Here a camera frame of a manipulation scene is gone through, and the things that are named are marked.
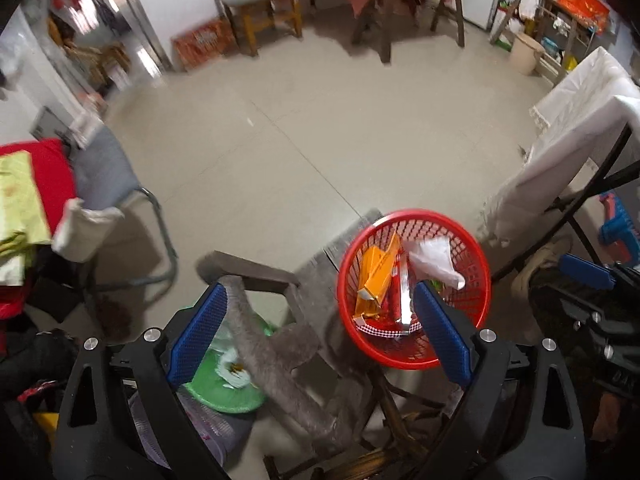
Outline white cloth bag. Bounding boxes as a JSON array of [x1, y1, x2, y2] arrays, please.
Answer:
[[52, 199, 125, 262]]

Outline red cardboard box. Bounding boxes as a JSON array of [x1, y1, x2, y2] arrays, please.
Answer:
[[171, 17, 236, 72]]

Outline grey fur chair cover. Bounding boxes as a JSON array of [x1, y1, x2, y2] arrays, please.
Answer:
[[196, 208, 383, 453]]

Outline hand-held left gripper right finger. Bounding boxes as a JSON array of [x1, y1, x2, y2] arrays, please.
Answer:
[[412, 281, 587, 480]]

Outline yellow-green cloth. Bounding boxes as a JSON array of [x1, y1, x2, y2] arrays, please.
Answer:
[[0, 152, 53, 287]]

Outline beige plastic bucket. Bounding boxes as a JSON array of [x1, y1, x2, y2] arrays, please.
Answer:
[[509, 32, 547, 76]]

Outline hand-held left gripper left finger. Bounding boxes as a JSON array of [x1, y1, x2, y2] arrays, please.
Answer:
[[52, 281, 231, 480]]

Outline red gift box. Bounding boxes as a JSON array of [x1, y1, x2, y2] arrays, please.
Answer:
[[559, 0, 612, 34]]

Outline blue plastic stool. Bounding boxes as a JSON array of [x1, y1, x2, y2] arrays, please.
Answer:
[[597, 191, 640, 261]]

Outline wooden armchair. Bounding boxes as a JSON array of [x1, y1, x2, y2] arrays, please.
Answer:
[[200, 250, 451, 480]]

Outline beige cloth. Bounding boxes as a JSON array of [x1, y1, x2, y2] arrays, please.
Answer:
[[512, 237, 574, 292]]

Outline red garment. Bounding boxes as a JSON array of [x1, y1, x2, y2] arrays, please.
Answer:
[[0, 141, 77, 231]]

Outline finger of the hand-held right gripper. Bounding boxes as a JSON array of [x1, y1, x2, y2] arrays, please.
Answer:
[[559, 254, 632, 361]]

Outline black clothes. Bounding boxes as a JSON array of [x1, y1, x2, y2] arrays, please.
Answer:
[[0, 245, 103, 411]]

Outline red snack bag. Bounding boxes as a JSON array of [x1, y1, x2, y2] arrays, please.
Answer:
[[387, 255, 422, 336]]

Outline red plastic mesh basket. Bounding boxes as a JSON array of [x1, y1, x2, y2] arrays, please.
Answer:
[[336, 209, 492, 371]]

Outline white floral napkin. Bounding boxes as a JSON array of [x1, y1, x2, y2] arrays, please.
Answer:
[[402, 237, 467, 291]]

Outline orange snack packet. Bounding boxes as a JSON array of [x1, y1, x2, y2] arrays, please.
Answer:
[[354, 232, 404, 321]]

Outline black metal table frame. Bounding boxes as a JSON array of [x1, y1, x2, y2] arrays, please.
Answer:
[[492, 125, 640, 286]]

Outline grey folding chair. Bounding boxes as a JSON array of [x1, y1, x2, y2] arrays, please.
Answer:
[[70, 125, 179, 321]]

